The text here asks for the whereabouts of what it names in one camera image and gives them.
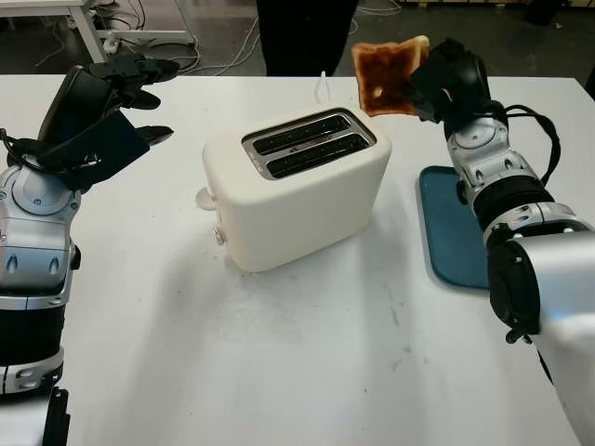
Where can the white metal desk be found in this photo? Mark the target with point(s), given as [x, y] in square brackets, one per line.
[88, 23]

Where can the person in black trousers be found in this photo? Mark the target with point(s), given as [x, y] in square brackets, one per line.
[302, 32]

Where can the cream two-slot toaster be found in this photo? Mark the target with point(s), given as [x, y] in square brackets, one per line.
[297, 209]

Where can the browned toast slice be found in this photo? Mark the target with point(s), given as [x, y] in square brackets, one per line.
[383, 74]

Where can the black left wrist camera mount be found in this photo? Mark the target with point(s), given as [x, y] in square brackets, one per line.
[107, 148]

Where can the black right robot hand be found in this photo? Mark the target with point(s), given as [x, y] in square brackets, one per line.
[469, 83]

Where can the teal plastic tray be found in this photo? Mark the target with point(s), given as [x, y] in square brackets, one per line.
[446, 232]

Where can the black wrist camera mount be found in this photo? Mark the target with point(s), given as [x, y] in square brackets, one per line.
[430, 76]
[107, 148]

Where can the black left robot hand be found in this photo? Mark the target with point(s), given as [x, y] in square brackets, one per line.
[79, 102]

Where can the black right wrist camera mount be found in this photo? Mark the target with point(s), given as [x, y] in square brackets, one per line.
[430, 76]

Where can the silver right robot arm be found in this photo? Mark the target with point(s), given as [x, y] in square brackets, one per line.
[558, 260]

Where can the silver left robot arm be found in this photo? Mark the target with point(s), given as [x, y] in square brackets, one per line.
[32, 223]

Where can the dark floor bin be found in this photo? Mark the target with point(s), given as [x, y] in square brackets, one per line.
[541, 11]

